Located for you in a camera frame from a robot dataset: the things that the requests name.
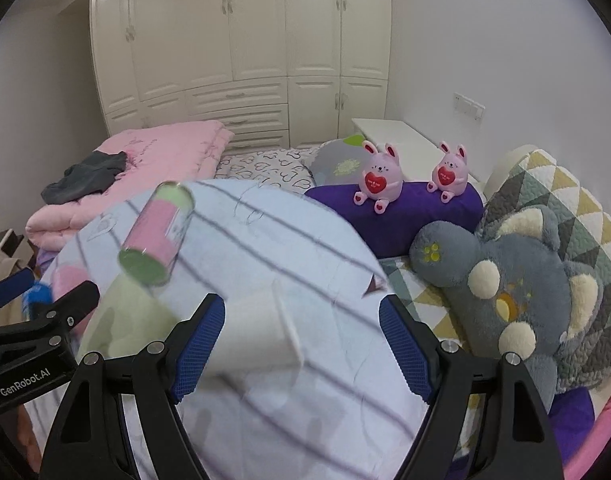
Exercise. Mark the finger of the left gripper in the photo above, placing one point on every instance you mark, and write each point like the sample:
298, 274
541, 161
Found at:
62, 315
15, 285

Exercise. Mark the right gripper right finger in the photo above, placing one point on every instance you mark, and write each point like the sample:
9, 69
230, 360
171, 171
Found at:
514, 439

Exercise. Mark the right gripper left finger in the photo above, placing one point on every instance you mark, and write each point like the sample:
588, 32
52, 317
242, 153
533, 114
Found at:
89, 437

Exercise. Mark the clear pink green jar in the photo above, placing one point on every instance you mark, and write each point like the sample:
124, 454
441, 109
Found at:
151, 247

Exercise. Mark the small pink cup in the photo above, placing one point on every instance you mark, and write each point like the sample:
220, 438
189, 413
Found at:
65, 278

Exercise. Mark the light green felt cup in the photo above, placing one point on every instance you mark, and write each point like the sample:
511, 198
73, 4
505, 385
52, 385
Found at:
126, 320

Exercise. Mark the white paper cup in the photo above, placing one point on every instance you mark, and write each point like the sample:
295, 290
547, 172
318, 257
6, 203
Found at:
258, 335

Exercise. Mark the beige jacket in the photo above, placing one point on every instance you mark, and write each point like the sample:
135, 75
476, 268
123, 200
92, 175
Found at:
12, 312

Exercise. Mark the blue black CoolTowel can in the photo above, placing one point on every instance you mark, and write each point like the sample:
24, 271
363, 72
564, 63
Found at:
35, 299

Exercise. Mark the purple folded blanket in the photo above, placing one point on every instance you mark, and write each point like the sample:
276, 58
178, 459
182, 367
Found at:
44, 258

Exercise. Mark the grey plush paw toy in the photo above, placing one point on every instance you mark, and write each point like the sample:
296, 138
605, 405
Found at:
511, 291

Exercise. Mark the dark grey garment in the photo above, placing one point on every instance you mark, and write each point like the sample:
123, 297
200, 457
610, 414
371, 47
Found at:
93, 175

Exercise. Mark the purple pillow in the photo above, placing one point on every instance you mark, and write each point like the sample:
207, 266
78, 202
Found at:
391, 234

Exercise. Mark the pink folded quilt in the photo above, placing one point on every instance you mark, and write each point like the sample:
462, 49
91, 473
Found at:
186, 151

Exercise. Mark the triangle pattern quilted blanket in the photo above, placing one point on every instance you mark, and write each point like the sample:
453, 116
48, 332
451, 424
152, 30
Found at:
584, 229

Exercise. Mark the right pink bunny toy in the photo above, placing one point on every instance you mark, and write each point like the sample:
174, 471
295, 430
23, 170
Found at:
450, 176

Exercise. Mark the pink bunny toy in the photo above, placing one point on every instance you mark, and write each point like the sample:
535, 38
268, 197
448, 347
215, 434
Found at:
381, 178
450, 176

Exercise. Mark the left pink bunny toy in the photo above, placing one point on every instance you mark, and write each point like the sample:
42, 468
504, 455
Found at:
381, 178

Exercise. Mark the white bedside board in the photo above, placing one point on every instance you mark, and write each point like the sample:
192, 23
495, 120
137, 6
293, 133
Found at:
418, 155

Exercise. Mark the grey flower pillow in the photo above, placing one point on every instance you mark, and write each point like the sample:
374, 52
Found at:
338, 162

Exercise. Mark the heart pattern bed sheet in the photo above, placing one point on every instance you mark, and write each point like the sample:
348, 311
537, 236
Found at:
285, 168

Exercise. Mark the white wardrobe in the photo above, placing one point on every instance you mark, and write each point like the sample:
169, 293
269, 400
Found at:
277, 73

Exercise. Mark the white wall socket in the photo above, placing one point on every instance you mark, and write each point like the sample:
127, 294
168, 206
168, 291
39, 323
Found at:
468, 107

